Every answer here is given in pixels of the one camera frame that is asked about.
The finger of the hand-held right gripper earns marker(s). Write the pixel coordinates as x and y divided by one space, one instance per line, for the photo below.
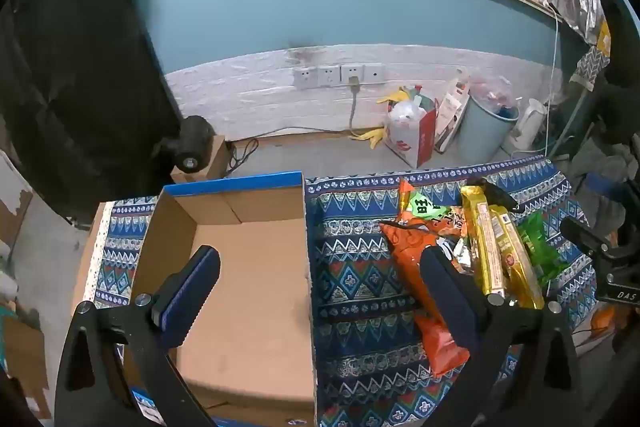
582 234
500 197

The red and white bag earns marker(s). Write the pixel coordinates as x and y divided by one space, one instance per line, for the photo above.
417 137

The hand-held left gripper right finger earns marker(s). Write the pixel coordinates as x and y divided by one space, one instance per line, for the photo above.
445 287

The orange snack packet white lettering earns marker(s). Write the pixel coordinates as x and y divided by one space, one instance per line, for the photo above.
415 267

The yellow tag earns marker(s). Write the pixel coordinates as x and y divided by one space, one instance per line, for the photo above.
604 39

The gold snack packet blue label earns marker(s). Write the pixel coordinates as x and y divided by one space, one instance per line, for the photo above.
517 267

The white electric kettle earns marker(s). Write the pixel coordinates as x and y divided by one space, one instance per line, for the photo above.
527 127

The grey chevron cloth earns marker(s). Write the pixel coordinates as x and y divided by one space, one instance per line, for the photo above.
590 67

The blue patterned blanket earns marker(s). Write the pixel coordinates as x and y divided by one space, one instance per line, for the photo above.
360 267

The white wall socket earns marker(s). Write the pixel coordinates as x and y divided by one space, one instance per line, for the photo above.
347 71
374 73
328 76
304 77

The black hanging cloth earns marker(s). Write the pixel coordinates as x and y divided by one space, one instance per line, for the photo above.
75 82

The gold snack packet pale strip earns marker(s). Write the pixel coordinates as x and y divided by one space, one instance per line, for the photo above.
482 247

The grey clothing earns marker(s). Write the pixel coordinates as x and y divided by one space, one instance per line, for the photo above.
595 177

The flat cardboard pieces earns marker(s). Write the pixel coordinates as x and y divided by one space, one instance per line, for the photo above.
25 357

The cardboard box blue rim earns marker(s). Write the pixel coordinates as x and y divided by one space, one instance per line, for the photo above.
250 307

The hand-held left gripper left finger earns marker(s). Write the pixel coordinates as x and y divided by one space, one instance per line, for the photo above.
192 287

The silver snack packet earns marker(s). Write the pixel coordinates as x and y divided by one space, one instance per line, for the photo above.
457 257

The pale blue trash bin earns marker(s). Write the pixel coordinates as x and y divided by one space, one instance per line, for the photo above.
482 132

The black round device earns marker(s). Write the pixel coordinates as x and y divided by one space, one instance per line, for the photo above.
192 142

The white printed paper bag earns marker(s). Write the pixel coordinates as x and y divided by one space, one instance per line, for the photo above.
450 112

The small brown cardboard box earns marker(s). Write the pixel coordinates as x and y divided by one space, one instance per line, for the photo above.
217 157

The yellow banana peel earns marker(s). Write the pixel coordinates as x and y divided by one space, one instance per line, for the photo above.
395 96
370 137

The black chair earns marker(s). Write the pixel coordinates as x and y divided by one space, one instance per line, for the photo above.
620 72

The orange and green snack packet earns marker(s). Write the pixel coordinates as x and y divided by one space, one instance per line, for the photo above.
420 207

